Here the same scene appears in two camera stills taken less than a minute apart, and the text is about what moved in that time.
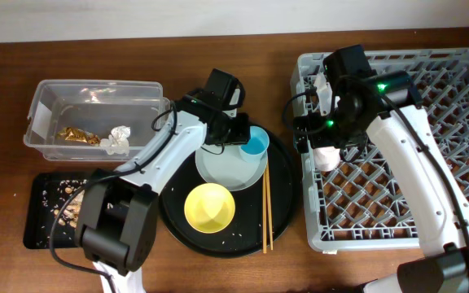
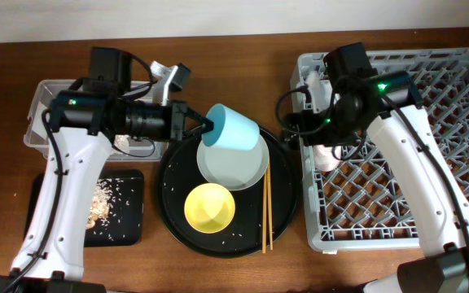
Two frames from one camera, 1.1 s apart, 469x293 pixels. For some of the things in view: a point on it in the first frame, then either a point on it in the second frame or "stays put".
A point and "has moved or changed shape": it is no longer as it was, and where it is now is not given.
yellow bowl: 209,207 stays put
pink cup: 326,159 stays put
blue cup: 256,149 has moved or changed shape
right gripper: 304,133 stays put
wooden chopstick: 264,185 stays put
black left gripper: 239,133 → 178,120
